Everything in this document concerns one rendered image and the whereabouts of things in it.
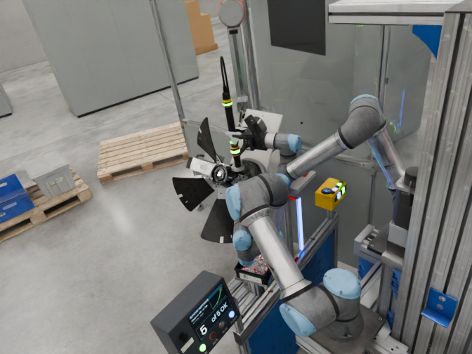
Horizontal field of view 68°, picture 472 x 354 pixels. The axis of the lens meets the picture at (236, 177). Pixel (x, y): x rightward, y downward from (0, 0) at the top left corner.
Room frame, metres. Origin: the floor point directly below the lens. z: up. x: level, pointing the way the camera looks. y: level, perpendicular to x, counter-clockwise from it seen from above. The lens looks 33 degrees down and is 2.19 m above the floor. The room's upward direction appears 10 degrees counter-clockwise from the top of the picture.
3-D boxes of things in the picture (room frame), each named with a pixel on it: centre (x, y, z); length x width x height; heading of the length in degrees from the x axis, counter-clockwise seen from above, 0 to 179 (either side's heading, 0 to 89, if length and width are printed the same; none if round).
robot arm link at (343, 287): (0.73, -0.27, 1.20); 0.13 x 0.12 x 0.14; 112
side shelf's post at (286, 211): (1.99, -0.33, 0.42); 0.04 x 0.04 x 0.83; 45
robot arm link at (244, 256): (1.11, 0.00, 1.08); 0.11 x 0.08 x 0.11; 112
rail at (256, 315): (1.19, -0.20, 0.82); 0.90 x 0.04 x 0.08; 135
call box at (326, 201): (1.48, -0.48, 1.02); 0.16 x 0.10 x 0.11; 135
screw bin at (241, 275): (1.26, -0.04, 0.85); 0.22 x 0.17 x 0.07; 149
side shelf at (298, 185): (1.99, -0.33, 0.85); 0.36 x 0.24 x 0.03; 45
